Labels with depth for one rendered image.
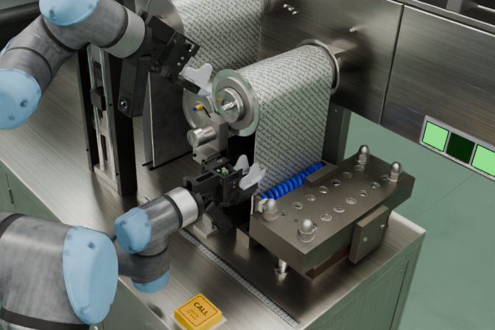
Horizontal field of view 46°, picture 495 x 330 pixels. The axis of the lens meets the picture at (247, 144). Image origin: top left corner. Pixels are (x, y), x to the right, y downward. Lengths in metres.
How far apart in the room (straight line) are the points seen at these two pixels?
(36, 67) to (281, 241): 0.63
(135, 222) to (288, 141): 0.42
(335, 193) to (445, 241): 1.63
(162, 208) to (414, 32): 0.64
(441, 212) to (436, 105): 1.82
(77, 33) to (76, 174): 0.79
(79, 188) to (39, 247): 0.81
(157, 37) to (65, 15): 0.19
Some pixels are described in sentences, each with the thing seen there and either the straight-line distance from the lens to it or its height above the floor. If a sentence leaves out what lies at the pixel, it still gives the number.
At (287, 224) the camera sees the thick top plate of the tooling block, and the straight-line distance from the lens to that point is 1.27.
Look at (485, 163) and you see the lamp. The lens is 1.31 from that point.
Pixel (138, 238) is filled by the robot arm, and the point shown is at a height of 1.12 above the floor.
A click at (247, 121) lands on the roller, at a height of 1.23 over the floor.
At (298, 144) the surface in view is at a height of 1.12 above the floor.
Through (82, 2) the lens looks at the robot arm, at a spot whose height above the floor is 1.56.
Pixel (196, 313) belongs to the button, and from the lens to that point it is 1.23.
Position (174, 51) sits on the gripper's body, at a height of 1.44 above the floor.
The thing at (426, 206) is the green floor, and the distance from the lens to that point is 3.13.
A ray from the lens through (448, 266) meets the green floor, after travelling 2.83.
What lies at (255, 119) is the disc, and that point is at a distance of 1.20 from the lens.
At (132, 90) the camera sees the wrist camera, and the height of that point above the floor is 1.38.
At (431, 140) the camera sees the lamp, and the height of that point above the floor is 1.17.
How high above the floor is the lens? 1.86
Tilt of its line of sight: 33 degrees down
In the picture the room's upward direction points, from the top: 3 degrees clockwise
